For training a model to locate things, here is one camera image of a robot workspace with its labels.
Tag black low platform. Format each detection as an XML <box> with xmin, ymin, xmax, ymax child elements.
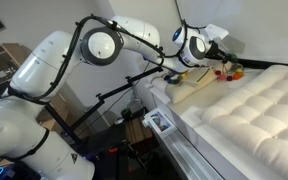
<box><xmin>82</xmin><ymin>123</ymin><xmax>128</xmax><ymax>158</ymax></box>

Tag black round gadget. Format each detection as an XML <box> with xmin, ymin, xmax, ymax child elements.
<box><xmin>120</xmin><ymin>107</ymin><xmax>134</xmax><ymax>122</ymax></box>

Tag light wooden shelf unit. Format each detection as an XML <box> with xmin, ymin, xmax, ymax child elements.
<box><xmin>0</xmin><ymin>42</ymin><xmax>87</xmax><ymax>134</ymax></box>

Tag grey devices on shelf board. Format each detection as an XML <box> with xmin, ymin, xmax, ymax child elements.
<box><xmin>0</xmin><ymin>64</ymin><xmax>18</xmax><ymax>86</ymax></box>

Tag black bench back rail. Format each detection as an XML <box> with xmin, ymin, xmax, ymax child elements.
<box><xmin>237</xmin><ymin>57</ymin><xmax>288</xmax><ymax>70</ymax></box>

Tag white framed photo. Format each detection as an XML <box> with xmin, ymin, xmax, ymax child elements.
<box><xmin>142</xmin><ymin>107</ymin><xmax>179</xmax><ymax>139</ymax></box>

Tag white bench base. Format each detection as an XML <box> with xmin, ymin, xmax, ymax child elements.
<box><xmin>149</xmin><ymin>84</ymin><xmax>252</xmax><ymax>180</ymax></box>

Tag grey round jar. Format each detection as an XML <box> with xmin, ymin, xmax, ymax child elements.
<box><xmin>127</xmin><ymin>98</ymin><xmax>147</xmax><ymax>116</ymax></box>

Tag large white tufted cushion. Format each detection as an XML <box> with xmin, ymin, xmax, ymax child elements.
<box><xmin>197</xmin><ymin>64</ymin><xmax>288</xmax><ymax>180</ymax></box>

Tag brown wooden side table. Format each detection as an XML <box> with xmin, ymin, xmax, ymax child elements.
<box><xmin>123</xmin><ymin>116</ymin><xmax>156</xmax><ymax>146</ymax></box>

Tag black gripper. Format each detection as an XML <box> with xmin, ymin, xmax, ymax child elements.
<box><xmin>205</xmin><ymin>40</ymin><xmax>232</xmax><ymax>64</ymax></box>

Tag small white tufted cushion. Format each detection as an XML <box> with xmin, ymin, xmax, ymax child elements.
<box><xmin>150</xmin><ymin>66</ymin><xmax>226</xmax><ymax>105</ymax></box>

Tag colorful felt ball garland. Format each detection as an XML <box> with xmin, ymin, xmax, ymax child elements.
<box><xmin>163</xmin><ymin>53</ymin><xmax>246</xmax><ymax>85</ymax></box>

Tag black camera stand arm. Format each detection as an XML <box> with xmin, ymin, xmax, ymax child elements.
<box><xmin>45</xmin><ymin>64</ymin><xmax>164</xmax><ymax>146</ymax></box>

